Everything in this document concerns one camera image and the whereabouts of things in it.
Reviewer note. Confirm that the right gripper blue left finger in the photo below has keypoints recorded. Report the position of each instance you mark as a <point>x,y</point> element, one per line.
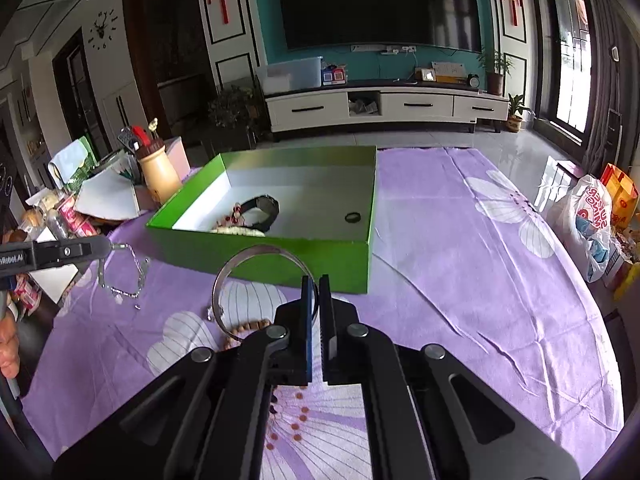
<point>308,300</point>

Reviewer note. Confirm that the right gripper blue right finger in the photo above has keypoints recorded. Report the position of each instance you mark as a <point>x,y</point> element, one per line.
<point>327,329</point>

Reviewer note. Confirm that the silver bangle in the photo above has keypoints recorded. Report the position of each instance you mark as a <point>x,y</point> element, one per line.
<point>216,311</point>

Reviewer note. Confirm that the gold white flower brooch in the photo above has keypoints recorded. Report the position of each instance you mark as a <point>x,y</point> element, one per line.
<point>238,230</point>

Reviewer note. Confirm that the left human hand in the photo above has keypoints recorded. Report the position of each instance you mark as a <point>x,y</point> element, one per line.
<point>9,359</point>

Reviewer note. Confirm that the white paper sheet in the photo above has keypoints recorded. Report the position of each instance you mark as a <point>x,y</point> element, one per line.
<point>108,196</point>

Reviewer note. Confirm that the green cardboard box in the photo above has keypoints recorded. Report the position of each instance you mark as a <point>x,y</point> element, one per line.
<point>327,210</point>

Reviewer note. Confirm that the black remote control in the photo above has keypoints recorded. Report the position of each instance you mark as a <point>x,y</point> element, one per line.
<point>128,140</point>

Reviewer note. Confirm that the yellow bear bottle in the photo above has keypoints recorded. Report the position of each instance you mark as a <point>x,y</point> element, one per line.
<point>160,176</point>

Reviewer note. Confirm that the black wrist watch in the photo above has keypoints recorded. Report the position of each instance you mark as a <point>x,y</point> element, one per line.
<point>259,213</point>

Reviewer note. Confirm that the purple floral tablecloth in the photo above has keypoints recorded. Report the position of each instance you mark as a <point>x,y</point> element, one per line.
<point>459,258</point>

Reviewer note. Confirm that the white TV cabinet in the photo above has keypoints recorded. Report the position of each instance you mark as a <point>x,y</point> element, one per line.
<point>346,106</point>

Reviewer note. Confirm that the dark leafy floor plant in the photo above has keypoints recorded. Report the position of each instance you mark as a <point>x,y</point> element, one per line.
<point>235,120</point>

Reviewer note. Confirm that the clear storage bin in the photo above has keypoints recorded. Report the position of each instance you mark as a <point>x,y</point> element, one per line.
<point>284,77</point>

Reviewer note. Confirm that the white red plastic bag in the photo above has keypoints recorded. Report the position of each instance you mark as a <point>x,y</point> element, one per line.
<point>582,221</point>

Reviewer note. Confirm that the small potted plant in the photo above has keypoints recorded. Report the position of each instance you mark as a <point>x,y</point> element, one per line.
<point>515,114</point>

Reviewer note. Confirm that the orange yellow bag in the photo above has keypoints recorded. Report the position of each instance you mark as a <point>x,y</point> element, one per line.
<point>624,195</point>

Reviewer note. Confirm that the potted green plant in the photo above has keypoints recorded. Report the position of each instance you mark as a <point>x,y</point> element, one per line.
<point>497,66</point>

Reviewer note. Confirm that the grey curtain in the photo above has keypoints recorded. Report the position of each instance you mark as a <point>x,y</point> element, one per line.
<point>613,126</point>

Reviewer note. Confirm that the black television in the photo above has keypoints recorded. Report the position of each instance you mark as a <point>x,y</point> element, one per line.
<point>453,24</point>

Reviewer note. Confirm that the antler wall clock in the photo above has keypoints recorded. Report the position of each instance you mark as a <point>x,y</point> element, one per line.
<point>103,28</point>

